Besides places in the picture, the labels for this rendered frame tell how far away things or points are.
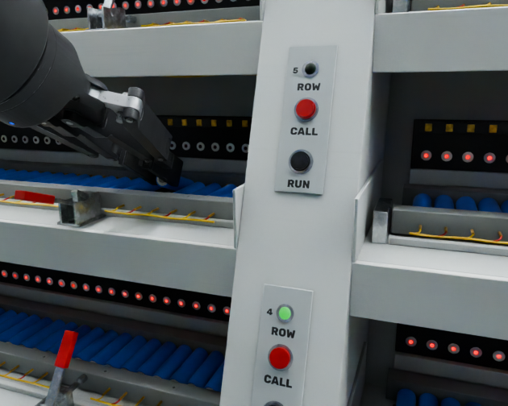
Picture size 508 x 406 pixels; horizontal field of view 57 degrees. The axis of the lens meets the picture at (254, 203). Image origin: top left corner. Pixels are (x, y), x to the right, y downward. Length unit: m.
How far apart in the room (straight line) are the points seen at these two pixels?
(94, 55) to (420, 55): 0.31
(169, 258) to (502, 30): 0.32
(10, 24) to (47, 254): 0.26
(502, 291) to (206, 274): 0.23
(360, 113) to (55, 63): 0.22
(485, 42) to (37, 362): 0.53
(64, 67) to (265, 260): 0.20
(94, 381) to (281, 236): 0.27
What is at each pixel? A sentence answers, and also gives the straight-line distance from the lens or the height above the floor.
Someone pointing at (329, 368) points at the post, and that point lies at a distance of 0.38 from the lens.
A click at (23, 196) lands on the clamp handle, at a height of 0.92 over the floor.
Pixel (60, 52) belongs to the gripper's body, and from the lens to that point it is 0.35.
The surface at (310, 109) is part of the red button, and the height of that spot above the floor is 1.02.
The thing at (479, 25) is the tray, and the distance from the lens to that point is 0.41.
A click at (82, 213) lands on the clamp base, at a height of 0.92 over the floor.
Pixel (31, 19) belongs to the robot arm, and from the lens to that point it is 0.32.
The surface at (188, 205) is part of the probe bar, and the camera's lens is 0.46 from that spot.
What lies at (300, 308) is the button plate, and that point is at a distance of 0.37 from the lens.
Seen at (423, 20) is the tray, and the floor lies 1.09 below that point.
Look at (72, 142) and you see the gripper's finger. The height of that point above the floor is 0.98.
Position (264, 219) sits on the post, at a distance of 0.38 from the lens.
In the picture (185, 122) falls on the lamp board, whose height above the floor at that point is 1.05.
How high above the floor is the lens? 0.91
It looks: 5 degrees up
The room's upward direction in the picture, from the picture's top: 6 degrees clockwise
